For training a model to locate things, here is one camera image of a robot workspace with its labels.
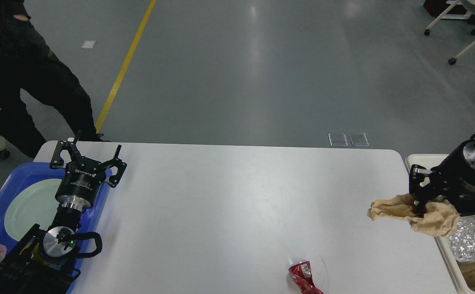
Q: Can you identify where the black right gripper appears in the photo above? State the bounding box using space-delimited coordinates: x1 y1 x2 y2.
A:
409 143 475 216

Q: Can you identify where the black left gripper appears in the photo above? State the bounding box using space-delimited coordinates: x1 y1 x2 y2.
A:
50 130 128 213

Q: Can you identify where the brown paper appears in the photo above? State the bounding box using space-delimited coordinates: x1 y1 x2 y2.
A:
367 194 460 237

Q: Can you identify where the aluminium foil sheet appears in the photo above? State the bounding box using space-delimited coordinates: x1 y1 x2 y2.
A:
447 216 475 263

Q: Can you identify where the light green plate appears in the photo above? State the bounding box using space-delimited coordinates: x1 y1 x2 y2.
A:
4 178 61 241

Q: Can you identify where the crushed red can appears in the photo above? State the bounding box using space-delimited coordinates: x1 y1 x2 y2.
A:
288 261 324 294

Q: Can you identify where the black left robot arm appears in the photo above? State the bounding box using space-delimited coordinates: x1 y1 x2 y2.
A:
0 138 127 294

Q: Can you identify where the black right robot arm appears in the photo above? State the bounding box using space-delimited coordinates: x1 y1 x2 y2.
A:
409 134 475 216

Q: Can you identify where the beige plastic bin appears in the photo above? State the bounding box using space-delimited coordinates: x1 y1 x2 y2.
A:
405 154 475 294

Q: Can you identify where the grey office chair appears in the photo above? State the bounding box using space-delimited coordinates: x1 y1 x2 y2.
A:
0 135 10 160

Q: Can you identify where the transparent floor plate right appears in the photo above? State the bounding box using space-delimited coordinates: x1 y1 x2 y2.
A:
349 133 370 147

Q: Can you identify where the transparent floor plate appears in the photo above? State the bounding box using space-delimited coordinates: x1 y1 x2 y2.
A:
349 133 370 147
328 133 349 147

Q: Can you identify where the transparent floor plate left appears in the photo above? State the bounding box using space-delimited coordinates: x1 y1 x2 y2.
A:
328 133 349 147

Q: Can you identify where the person in black clothes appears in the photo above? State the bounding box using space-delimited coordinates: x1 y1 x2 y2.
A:
0 0 103 158

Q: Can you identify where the white chair base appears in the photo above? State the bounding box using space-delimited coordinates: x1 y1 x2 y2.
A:
424 0 475 66

